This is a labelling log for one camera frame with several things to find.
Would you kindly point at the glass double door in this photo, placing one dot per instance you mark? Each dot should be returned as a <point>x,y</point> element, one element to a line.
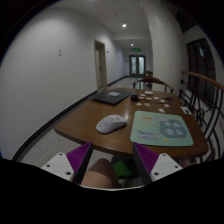
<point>137,65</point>

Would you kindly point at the white perforated computer mouse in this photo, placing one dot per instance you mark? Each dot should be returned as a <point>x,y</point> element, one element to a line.
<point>110,124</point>

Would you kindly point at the dark framed window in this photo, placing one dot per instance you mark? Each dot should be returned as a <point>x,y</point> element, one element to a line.
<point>200,70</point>

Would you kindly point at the white flat token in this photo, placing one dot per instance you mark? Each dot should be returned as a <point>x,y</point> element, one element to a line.
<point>149,92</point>
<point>149,98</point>
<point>142,95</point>
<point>162,101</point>
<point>156,98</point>

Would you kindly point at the ceiling lights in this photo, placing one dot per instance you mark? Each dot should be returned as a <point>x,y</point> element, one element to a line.
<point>124,25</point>

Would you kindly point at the person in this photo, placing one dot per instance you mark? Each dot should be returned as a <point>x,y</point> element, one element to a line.
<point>100,173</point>

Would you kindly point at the light green printed mouse pad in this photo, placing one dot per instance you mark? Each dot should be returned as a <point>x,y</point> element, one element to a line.
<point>160,130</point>

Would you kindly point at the green exit sign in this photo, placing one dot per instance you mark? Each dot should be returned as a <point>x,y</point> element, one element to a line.
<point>137,49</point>

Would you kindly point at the wooden armchair with curved back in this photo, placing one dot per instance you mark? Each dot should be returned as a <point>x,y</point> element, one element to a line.
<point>151,80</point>

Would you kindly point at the white card with dark print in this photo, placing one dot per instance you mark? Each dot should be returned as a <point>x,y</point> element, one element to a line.
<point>186,110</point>

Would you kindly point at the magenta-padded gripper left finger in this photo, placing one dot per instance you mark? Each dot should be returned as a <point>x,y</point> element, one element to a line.
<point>61,164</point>

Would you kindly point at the small wooden chair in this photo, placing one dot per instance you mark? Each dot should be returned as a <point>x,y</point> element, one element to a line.
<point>149,73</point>

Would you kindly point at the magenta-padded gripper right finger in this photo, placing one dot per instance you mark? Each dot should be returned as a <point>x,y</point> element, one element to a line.
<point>163,165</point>

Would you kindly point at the black railing with wooden handrail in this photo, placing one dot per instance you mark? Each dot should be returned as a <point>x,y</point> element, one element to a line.
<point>203,78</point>

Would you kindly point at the small black box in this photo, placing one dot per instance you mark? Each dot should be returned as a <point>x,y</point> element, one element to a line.
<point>134,98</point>

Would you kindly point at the dark transom window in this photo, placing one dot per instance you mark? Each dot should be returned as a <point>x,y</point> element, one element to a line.
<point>185,18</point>

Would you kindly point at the white side door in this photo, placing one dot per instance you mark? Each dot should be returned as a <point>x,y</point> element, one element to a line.
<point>101,65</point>

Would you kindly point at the dark closed laptop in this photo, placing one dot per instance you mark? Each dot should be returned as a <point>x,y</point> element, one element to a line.
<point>111,97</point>

